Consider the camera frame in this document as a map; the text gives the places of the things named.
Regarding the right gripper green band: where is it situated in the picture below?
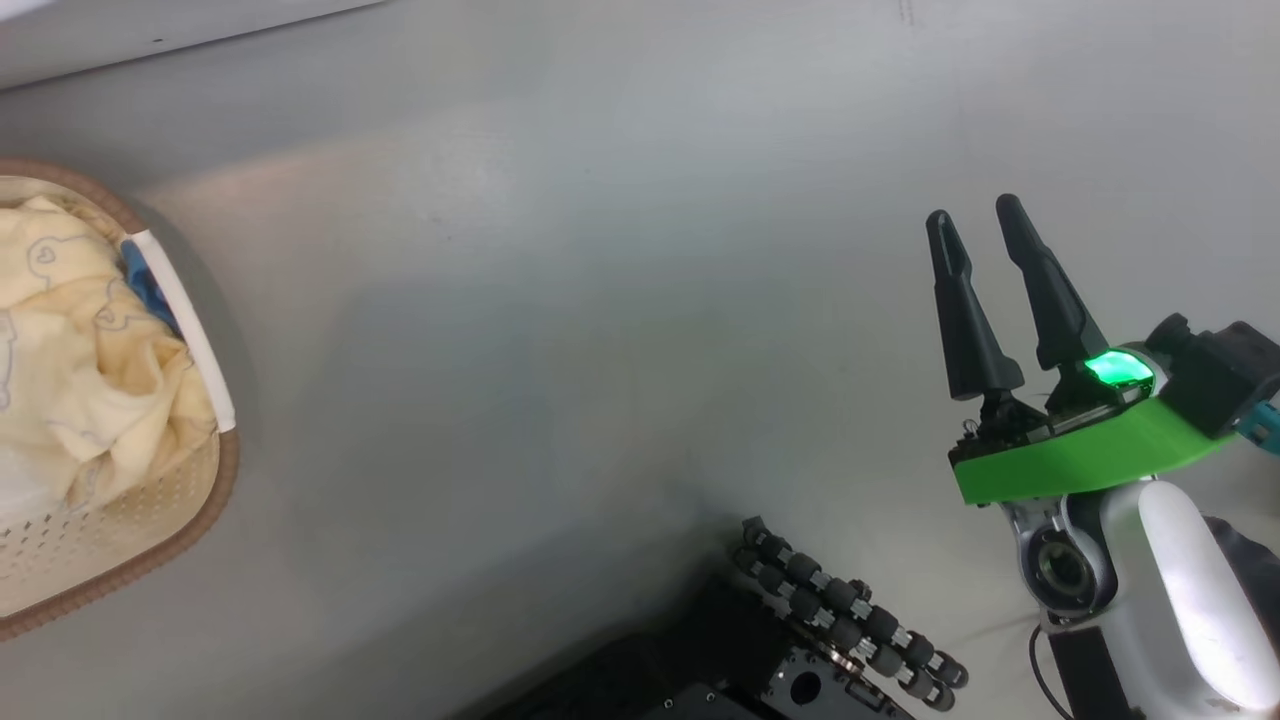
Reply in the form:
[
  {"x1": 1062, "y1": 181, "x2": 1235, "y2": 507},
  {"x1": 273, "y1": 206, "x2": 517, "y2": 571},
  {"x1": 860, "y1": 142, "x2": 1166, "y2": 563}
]
[{"x1": 925, "y1": 194, "x2": 1238, "y2": 507}]

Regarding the cream garment with blue trim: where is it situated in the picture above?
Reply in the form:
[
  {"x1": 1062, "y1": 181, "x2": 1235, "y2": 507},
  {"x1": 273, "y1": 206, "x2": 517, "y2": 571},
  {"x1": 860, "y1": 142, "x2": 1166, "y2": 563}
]
[{"x1": 0, "y1": 194, "x2": 220, "y2": 513}]

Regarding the cream perforated laundry basket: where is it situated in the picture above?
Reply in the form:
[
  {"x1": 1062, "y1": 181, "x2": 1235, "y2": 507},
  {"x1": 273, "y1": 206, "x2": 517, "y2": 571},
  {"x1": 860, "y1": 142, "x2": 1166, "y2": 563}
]
[{"x1": 0, "y1": 157, "x2": 241, "y2": 642}]

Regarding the white front-load washing machine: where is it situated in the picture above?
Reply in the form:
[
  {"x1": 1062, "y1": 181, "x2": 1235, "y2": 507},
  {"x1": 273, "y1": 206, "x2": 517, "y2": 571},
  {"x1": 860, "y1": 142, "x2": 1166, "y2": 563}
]
[{"x1": 0, "y1": 0, "x2": 389, "y2": 92}]

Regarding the black roller omni wheel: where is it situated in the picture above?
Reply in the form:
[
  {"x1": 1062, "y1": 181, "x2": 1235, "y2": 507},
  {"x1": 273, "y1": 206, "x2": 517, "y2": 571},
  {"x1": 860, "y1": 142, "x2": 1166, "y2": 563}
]
[{"x1": 733, "y1": 515, "x2": 970, "y2": 713}]

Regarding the black cable with teal connector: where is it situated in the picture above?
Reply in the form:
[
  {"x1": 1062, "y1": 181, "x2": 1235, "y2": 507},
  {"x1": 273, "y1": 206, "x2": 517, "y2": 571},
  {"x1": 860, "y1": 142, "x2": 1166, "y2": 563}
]
[{"x1": 1234, "y1": 398, "x2": 1280, "y2": 453}]

